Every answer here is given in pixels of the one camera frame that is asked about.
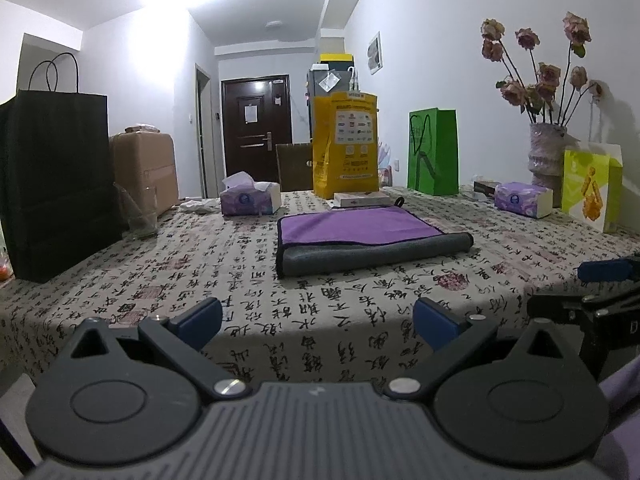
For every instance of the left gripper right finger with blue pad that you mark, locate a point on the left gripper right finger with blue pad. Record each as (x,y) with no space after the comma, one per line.
(457,344)

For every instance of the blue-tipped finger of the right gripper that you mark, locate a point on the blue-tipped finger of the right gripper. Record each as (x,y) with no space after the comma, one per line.
(617,270)

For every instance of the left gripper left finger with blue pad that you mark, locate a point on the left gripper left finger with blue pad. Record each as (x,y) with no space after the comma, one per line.
(177,343)

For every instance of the purple and grey towel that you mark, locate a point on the purple and grey towel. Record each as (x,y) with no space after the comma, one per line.
(353,239)

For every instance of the lime green gift bag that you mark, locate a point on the lime green gift bag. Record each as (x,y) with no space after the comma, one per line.
(593,184)

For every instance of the calligraphy print tablecloth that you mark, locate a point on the calligraphy print tablecloth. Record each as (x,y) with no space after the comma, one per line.
(325,328)

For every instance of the purple tissue pack, sealed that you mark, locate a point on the purple tissue pack, sealed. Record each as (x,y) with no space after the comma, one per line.
(528,200)

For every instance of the crumpled white tissue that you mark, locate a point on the crumpled white tissue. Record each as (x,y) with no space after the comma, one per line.
(201,206)

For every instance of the clear drinking glass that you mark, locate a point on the clear drinking glass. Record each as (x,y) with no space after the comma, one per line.
(140,212)

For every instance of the purple cloth at edge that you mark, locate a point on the purple cloth at edge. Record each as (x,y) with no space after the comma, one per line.
(619,452)

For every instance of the pale wrapped flower vase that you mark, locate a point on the pale wrapped flower vase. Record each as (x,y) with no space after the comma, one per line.
(547,144)

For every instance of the purple tissue pack, open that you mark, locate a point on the purple tissue pack, open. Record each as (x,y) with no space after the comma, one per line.
(243,196)

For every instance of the dark flat box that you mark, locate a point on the dark flat box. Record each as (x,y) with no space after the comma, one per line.
(487,188)

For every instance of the white flat box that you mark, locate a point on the white flat box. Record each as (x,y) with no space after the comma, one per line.
(361,199)

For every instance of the black paper shopping bag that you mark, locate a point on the black paper shopping bag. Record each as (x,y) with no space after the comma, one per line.
(58,198)

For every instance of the green paper bag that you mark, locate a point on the green paper bag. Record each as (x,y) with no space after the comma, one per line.
(433,161)

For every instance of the brown cardboard box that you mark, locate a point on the brown cardboard box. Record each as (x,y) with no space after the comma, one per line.
(143,159)

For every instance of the dried pink roses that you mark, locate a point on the dried pink roses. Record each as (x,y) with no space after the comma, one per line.
(555,93)

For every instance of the brown chair back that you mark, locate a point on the brown chair back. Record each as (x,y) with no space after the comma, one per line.
(295,167)

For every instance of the yellow paper bag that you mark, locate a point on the yellow paper bag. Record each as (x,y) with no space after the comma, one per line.
(345,144)

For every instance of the dark brown entrance door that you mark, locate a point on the dark brown entrance door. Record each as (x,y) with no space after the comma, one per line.
(256,118)

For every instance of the grey refrigerator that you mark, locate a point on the grey refrigerator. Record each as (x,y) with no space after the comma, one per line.
(324,79)

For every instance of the yellow box on refrigerator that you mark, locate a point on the yellow box on refrigerator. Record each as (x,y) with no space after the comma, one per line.
(327,58)

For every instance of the framed wall picture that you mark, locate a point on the framed wall picture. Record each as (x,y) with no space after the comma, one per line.
(374,54)

